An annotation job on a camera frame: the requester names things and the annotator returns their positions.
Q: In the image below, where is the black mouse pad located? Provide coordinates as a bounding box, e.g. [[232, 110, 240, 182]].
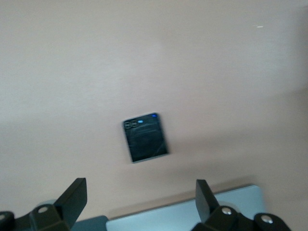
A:
[[76, 215, 109, 231]]

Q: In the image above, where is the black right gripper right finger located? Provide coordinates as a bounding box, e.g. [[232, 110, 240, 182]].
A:
[[194, 179, 293, 231]]

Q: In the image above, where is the grey closed laptop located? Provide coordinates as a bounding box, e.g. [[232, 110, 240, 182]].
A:
[[105, 184, 266, 231]]

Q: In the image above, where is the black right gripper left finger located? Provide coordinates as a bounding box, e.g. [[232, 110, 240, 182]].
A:
[[0, 177, 87, 231]]

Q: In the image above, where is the black square flip phone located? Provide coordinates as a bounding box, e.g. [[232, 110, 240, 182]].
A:
[[122, 112, 170, 165]]

